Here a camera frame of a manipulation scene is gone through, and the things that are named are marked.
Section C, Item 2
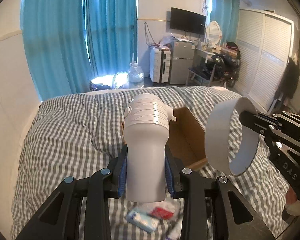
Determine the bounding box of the white tape roll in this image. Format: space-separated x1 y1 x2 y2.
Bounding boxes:
205 97 259 177

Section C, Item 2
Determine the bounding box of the white BOP toothpaste tube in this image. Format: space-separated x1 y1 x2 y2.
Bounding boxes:
165 219 183 240

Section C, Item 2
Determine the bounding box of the white hair dryer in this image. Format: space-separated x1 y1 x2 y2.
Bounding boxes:
123 93 177 203

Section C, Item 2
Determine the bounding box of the clear plastic bag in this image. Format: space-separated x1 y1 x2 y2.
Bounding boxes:
136 197 180 220

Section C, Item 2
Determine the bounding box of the blue tissue pack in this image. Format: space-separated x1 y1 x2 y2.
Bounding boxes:
126 207 160 233

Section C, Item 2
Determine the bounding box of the brown cardboard box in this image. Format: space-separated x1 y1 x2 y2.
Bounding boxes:
120 106 208 172

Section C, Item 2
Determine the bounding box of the black bags pile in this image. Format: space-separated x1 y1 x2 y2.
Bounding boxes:
211 42 241 88

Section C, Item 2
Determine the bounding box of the grey checkered duvet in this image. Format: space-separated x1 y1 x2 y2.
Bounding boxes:
10 86 289 239

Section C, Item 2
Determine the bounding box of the grey chair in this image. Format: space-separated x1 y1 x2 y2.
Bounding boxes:
185 64 216 87

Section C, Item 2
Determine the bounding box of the white louvered wardrobe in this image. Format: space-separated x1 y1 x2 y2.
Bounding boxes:
235 9 294 112

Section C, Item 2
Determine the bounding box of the white dressing table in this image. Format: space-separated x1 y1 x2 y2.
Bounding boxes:
194 46 222 63

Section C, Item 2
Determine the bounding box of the oval vanity mirror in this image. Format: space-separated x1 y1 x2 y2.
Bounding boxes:
205 21 222 46

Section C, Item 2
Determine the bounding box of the grey mini fridge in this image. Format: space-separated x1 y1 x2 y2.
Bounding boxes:
169 41 196 85

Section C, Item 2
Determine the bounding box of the clear water jug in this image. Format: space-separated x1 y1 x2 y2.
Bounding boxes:
128 54 144 88

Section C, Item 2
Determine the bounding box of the white suitcase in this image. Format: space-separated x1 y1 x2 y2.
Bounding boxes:
149 46 171 83

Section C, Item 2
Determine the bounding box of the small blue curtain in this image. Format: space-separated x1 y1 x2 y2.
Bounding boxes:
210 0 240 43

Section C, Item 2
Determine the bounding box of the large blue curtain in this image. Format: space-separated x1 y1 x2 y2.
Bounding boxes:
20 0 137 101

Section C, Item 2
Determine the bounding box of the black wall television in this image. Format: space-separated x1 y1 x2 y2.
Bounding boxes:
170 7 206 35

